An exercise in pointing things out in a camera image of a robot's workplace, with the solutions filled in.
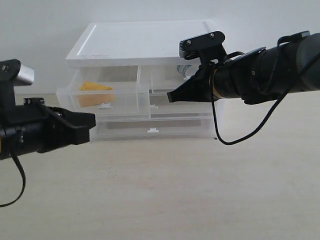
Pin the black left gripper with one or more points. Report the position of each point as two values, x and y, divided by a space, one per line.
41 128

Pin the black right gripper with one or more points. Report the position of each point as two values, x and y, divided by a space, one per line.
196 89

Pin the white pill bottle blue label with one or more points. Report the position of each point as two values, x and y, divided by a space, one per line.
186 70

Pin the yellow cheese wedge toy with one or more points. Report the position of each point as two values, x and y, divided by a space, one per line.
89 100

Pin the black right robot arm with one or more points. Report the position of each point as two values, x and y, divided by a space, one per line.
255 77

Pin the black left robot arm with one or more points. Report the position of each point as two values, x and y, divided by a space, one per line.
6 136

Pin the clear plastic bin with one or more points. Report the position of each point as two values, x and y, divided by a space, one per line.
160 107
165 128

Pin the white plastic drawer cabinet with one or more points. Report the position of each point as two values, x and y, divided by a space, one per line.
143 44

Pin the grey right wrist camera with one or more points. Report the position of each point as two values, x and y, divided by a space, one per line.
207 47

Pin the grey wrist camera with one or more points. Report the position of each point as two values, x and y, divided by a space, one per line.
13 74
207 47

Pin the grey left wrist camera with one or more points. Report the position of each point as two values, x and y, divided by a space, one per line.
13 74

